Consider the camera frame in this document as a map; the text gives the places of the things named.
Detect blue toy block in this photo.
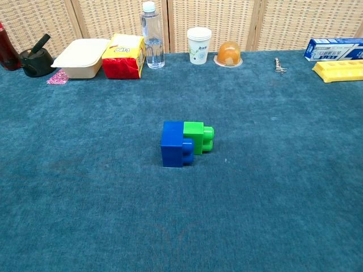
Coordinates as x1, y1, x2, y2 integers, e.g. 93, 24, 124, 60
160, 121, 196, 168

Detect green toy block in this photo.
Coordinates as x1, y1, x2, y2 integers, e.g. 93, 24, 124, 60
183, 121, 215, 156

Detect white paper cup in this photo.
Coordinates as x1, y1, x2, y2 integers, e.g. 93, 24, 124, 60
187, 27, 213, 65

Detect yellow red snack bag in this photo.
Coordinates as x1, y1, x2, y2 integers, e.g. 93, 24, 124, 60
101, 33, 146, 79

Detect orange jelly cup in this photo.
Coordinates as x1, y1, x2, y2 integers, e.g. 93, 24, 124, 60
213, 41, 244, 67

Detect clear water bottle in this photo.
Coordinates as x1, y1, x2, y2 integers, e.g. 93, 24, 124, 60
141, 1, 166, 69

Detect teal carpet table cover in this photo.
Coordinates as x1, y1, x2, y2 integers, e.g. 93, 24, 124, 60
0, 50, 363, 272

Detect small metal screw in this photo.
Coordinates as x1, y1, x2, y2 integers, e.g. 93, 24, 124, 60
273, 57, 288, 75

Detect beige lidded lunch box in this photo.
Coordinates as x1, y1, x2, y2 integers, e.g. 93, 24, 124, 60
50, 38, 111, 79

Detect woven folding screen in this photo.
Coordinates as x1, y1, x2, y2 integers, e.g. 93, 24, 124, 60
0, 0, 363, 57

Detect pink patterned packet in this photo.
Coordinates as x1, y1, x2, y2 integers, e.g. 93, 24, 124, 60
46, 70, 69, 85

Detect yellow plastic tray with holes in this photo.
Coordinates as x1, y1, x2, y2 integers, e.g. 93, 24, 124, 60
311, 59, 363, 83

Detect blue white long box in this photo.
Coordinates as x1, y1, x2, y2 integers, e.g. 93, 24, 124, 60
303, 37, 363, 62

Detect cola bottle with red cap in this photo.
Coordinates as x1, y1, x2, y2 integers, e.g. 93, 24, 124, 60
0, 21, 22, 71

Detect black pot with handle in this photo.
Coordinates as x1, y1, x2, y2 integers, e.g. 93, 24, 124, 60
19, 33, 57, 78

